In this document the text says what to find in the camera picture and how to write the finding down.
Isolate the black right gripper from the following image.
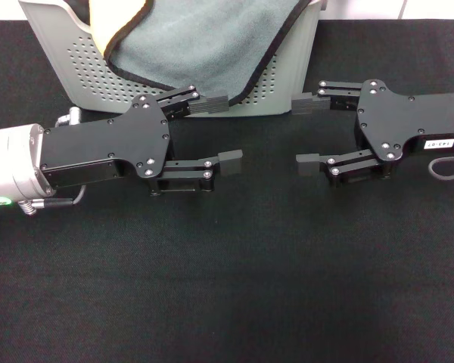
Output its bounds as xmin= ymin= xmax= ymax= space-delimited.
xmin=291 ymin=78 xmax=454 ymax=189

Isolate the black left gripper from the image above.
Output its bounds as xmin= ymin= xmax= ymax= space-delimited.
xmin=39 ymin=85 xmax=232 ymax=191

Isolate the grey towel with black trim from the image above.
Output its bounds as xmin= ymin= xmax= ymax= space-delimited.
xmin=89 ymin=0 xmax=313 ymax=107

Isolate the black tablecloth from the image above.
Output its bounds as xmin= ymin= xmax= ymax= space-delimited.
xmin=0 ymin=18 xmax=454 ymax=363

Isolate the grey perforated storage box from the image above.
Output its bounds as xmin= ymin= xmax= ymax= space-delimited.
xmin=17 ymin=0 xmax=328 ymax=119

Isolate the silver left wrist connector knob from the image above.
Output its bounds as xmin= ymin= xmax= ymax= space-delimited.
xmin=54 ymin=107 xmax=83 ymax=126

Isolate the left gripper cable with plug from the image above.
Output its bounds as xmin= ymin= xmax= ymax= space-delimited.
xmin=17 ymin=184 xmax=87 ymax=217

